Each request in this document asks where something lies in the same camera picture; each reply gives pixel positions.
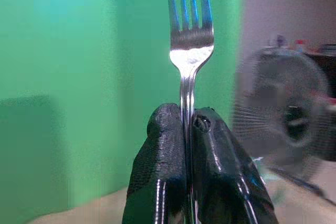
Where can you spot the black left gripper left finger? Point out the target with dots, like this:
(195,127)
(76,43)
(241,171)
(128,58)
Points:
(160,161)

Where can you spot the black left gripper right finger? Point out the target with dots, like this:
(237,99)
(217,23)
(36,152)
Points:
(225,176)

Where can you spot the silver metal fork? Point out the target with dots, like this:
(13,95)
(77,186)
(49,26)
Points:
(191,56)

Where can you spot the black floor fan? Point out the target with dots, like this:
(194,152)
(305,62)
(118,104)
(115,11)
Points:
(296,121)

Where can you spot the green backdrop screen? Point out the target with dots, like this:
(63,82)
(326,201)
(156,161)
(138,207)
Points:
(78,64)

